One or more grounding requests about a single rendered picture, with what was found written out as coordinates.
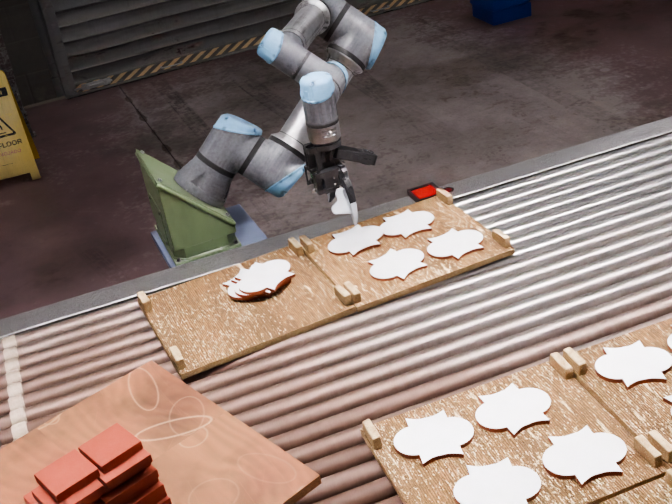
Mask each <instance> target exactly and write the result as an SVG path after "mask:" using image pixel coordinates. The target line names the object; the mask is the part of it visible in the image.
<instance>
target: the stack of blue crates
mask: <svg viewBox="0 0 672 504"><path fill-rule="evenodd" d="M529 1H530V0H470V3H471V4H472V10H473V16H474V17H476V18H478V19H480V20H482V21H484V22H486V23H489V24H491V25H493V26H495V25H499V24H503V23H506V22H510V21H514V20H517V19H521V18H525V17H529V16H531V2H529Z"/></svg>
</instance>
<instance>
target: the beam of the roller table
mask: <svg viewBox="0 0 672 504"><path fill-rule="evenodd" d="M669 134H672V116H671V117H668V118H664V119H661V120H658V121H655V122H651V123H648V124H645V125H641V126H638V127H635V128H631V129H628V130H625V131H621V132H618V133H615V134H612V135H608V136H605V137H602V138H598V139H595V140H592V141H588V142H585V143H582V144H579V145H575V146H572V147H569V148H565V149H562V150H559V151H555V152H552V153H549V154H546V155H542V156H539V157H536V158H532V159H529V160H526V161H522V162H519V163H516V164H512V165H509V166H506V167H503V168H499V169H496V170H493V171H489V172H486V173H483V174H479V175H476V176H473V177H470V178H466V179H463V180H460V181H456V182H453V183H450V184H446V185H443V186H440V187H439V188H442V189H443V188H446V187H452V188H454V191H452V192H449V193H450V194H452V197H453V201H455V200H458V199H461V198H464V197H468V196H471V195H474V194H477V193H481V192H484V191H487V190H490V189H494V188H497V187H500V186H503V185H507V184H510V183H513V182H516V181H520V180H523V179H526V178H529V177H533V176H536V175H539V174H542V173H546V172H549V171H552V170H555V169H559V168H562V167H565V166H568V165H572V164H575V163H578V162H581V161H585V160H588V159H591V158H594V157H598V156H601V155H604V154H607V153H611V152H614V151H617V150H620V149H624V148H627V147H630V146H633V145H637V144H640V143H643V142H646V141H650V140H653V139H656V138H659V137H663V136H666V135H669ZM414 203H416V202H415V201H414V200H412V199H411V198H410V197H409V196H407V197H403V198H400V199H397V200H394V201H390V202H387V203H384V204H380V205H377V206H374V207H370V208H367V209H364V210H361V211H358V221H357V223H359V222H361V221H364V220H367V219H370V218H373V217H376V216H379V215H382V214H385V213H388V212H390V211H393V210H396V209H399V208H402V207H405V206H408V205H411V204H414ZM350 225H353V221H352V218H351V214H347V215H344V216H341V217H337V218H334V219H331V220H328V221H324V222H321V223H318V224H314V225H311V226H308V227H304V228H301V229H298V230H294V231H291V232H288V233H285V234H281V235H278V236H275V237H271V238H268V239H265V240H261V241H258V242H255V243H252V244H248V245H245V246H242V247H238V248H235V249H232V250H228V251H225V252H222V253H219V254H215V255H212V256H209V257H205V258H202V259H199V260H195V261H192V262H189V263H185V264H182V265H179V266H176V267H172V268H169V269H166V270H162V271H159V272H156V273H152V274H149V275H146V276H143V277H139V278H136V279H133V280H129V281H126V282H123V283H119V284H116V285H113V286H110V287H106V288H103V289H100V290H96V291H93V292H90V293H86V294H83V295H80V296H76V297H73V298H70V299H67V300H63V301H60V302H57V303H53V304H50V305H47V306H43V307H40V308H37V309H34V310H30V311H27V312H24V313H20V314H17V315H14V316H10V317H7V318H4V319H1V320H0V340H2V339H3V338H5V337H8V336H11V335H15V336H16V335H19V334H23V333H26V332H29V331H32V330H36V329H39V328H42V327H45V326H49V325H52V324H55V323H58V322H62V321H65V320H68V319H71V318H75V317H78V316H81V315H84V314H88V313H91V312H94V311H97V310H101V309H104V308H107V307H110V306H114V305H117V304H120V303H123V302H127V301H130V300H133V299H136V298H138V296H137V292H139V291H144V293H145V294H146V295H149V294H153V293H156V292H159V291H162V290H166V289H169V288H172V287H175V286H177V285H180V284H183V283H186V282H189V281H191V280H194V279H197V278H200V277H203V276H205V275H208V274H211V273H214V272H217V271H219V270H222V269H225V268H228V267H231V266H233V265H236V264H239V263H242V262H245V261H247V260H250V259H253V258H256V257H259V256H261V255H264V254H267V253H270V252H273V251H275V250H278V249H281V248H284V247H287V246H289V245H288V239H289V238H291V237H294V238H295V240H297V241H298V242H299V243H300V239H299V236H301V235H305V236H306V237H308V238H309V239H312V238H315V237H318V236H321V235H324V234H327V233H330V232H333V231H335V230H338V229H341V228H344V227H347V226H350Z"/></svg>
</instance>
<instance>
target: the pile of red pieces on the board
mask: <svg viewBox="0 0 672 504"><path fill-rule="evenodd" d="M78 449H79V451H80V452H78V451H77V450H76V449H73V450H72V451H70V452H69V453H67V454H65V455H64V456H62V457H61V458H59V459H57V460H56V461H54V462H53V463H51V464H49V465H48V466H46V467H45V468H43V469H41V470H40V471H38V472H37V473H35V474H34V477H35V479H36V482H37V483H38V484H39V485H40V486H38V487H36V488H35V489H33V490H32V491H31V492H29V493H27V494H26V495H24V496H23V498H24V500H25V502H26V504H172V503H171V499H170V497H169V496H167V493H166V490H165V487H164V484H163V483H162V482H161V481H159V479H158V477H159V474H158V470H157V469H156V468H155V467H154V466H153V465H151V462H153V459H152V456H151V454H150V453H149V452H148V451H146V450H145V449H144V448H143V446H142V442H141V440H139V439H138V438H137V437H135V436H134V435H133V434H131V433H130V432H129V431H127V430H126V429H125V428H123V427H122V426H121V425H120V424H118V423H115V424H114V425H112V426H111V427H109V428H107V429H106V430H104V431H103V432H101V433H100V434H98V435H96V436H95V437H93V438H92V439H90V440H88V441H87V442H85V443H84V444H82V445H81V446H79V447H78Z"/></svg>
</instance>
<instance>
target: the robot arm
mask: <svg viewBox="0 0 672 504"><path fill-rule="evenodd" d="M316 36H319V37H321V38H322V39H323V40H325V41H326V42H328V43H329V45H328V47H327V48H326V53H327V59H326V60H325V61H324V60H322V59H321V58H319V57H318V56H316V55H315V54H313V53H312V52H310V51H309V50H307V48H308V47H309V46H310V44H311V43H312V42H313V40H314V39H315V38H316ZM386 37H387V32H386V30H385V29H384V28H383V27H382V26H381V25H379V24H378V23H377V22H376V21H375V20H372V19H371V18H369V17H368V16H366V15H365V14H363V13H362V12H360V11H359V10H357V9H356V8H354V7H353V6H351V5H350V4H349V3H347V2H346V1H344V0H302V1H301V2H300V3H299V5H298V6H297V7H296V10H295V13H294V17H293V18H292V19H291V20H290V21H289V22H288V24H287V25H286V26H285V27H284V28H283V29H282V31H278V30H277V29H275V28H271V29H270V30H269V31H268V32H267V33H266V35H265V36H264V38H263V40H262V41H261V43H260V45H259V46H258V48H257V54H258V56H260V57H261V58H262V59H264V60H265V61H266V62H267V63H268V64H271V65H272V66H274V67H275V68H277V69H278V70H280V71H281V72H283V73H284V74H286V75H287V76H289V77H290V78H292V79H294V80H295V81H296V82H298V83H299V84H300V96H301V99H300V101H299V102H298V104H297V105H296V107H295V108H294V110H293V112H292V113H291V115H290V116H289V118H288V119H287V121H286V122H285V124H284V126H283V127H282V129H281V130H280V132H278V133H274V134H271V135H270V137H269V138H268V140H267V139H265V138H264V137H262V136H261V135H262V129H260V128H259V127H257V126H255V125H254V124H252V123H250V122H248V121H246V120H244V119H242V118H239V117H237V116H234V115H231V114H223V115H221V116H220V118H219V119H218V121H217V122H216V124H215V125H213V128H212V130H211V131H210V133H209V135H208V136H207V138H206V139H205V141H204V143H203V144H202V146H201V147H200V149H199V151H198V152H197V154H196V155H195V157H194V158H193V159H192V160H190V161H189V162H188V163H187V164H186V165H185V166H183V167H182V168H181V169H180V170H178V172H177V173H176V175H175V176H174V180H175V181H176V183H177V184H178V185H179V186H181V187H182V188H183V189H184V190H186V191H187V192H188V193H190V194H191V195H193V196H194V197H196V198H197V199H199V200H201V201H203V202H205V203H207V204H209V205H211V206H213V207H216V208H222V207H223V205H224V204H225V202H226V200H227V196H228V192H229V188H230V184H231V181H232V179H233V178H234V176H235V174H236V173H237V172H238V173H239V174H241V175H242V176H244V177H245V178H247V179H248V180H250V181H251V182H253V183H255V184H256V185H258V186H259V187H261V188H262V189H264V190H265V191H266V192H269V193H270V194H272V195H274V196H276V197H283V196H284V195H285V194H286V193H287V192H288V191H289V190H290V189H291V188H292V186H293V185H294V184H295V183H296V182H297V181H298V179H299V178H300V177H301V176H302V175H303V173H304V172H305V175H306V181H307V185H310V184H314V188H315V189H313V190H312V193H313V194H318V195H322V194H327V196H328V201H329V202H331V201H332V200H333V199H334V198H335V197H337V201H336V203H335V204H334V205H333V206H332V207H331V209H332V212H333V213H334V214H351V218H352V221H353V224H354V226H355V225H357V221H358V211H357V204H356V198H355V194H354V190H353V186H352V183H351V181H350V179H349V175H348V171H347V168H346V166H345V165H344V164H345V161H344V160H348V161H353V162H358V163H361V164H364V165H375V163H376V160H377V157H378V156H377V155H376V154H374V152H373V151H371V150H369V149H358V148H353V147H348V146H343V145H341V132H340V125H339V118H338V111H337V101H338V99H339V98H340V96H341V95H342V93H343V92H344V90H345V88H346V87H347V85H348V84H349V82H350V81H351V79H352V77H353V76H354V75H357V74H361V73H362V72H363V71H364V69H366V70H367V69H368V70H370V69H371V68H372V67H373V65H374V63H375V61H376V59H377V57H378V55H379V53H380V51H381V49H382V47H383V45H384V42H385V40H386ZM305 162H306V164H304V163H305ZM307 170H308V171H309V172H310V175H311V177H312V178H310V180H308V176H307ZM340 186H341V187H343V188H340ZM337 188H339V189H337ZM336 189H337V190H336Z"/></svg>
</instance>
